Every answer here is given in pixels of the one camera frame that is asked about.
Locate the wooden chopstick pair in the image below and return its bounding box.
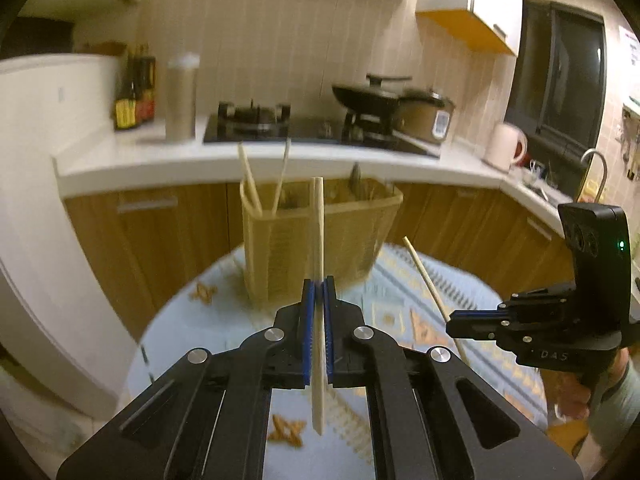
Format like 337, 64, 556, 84
309, 177, 326, 436
271, 138, 292, 214

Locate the white kitchen countertop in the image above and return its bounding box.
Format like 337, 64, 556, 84
53, 114, 640, 321

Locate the dark kitchen window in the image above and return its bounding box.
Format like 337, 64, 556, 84
506, 0, 606, 197

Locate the person right hand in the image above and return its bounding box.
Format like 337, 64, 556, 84
554, 373, 591, 420

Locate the beige plastic utensil basket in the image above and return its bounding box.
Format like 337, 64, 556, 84
240, 178, 404, 309

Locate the blue patterned tablecloth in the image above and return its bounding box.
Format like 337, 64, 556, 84
120, 245, 548, 479

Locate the black gas hob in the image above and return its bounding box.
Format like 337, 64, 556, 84
203, 102, 440, 158

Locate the chrome sink faucet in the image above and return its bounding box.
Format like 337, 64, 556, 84
576, 148, 608, 203

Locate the white electric kettle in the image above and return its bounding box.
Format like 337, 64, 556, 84
483, 122, 527, 174

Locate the black wok with lid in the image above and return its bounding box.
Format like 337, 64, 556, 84
332, 74, 412, 117

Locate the brown rice cooker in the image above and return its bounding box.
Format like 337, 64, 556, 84
394, 88, 456, 144

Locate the grey tall canister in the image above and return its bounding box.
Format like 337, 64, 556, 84
165, 52, 200, 143

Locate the red label sauce bottle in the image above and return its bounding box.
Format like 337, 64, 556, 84
137, 44, 156, 122

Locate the dark sauce bottle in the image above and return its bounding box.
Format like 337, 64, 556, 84
114, 50, 139, 131

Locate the white refrigerator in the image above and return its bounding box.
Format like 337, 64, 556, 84
1, 54, 136, 419

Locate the orange white wall cabinet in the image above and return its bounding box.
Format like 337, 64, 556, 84
416, 0, 523, 58

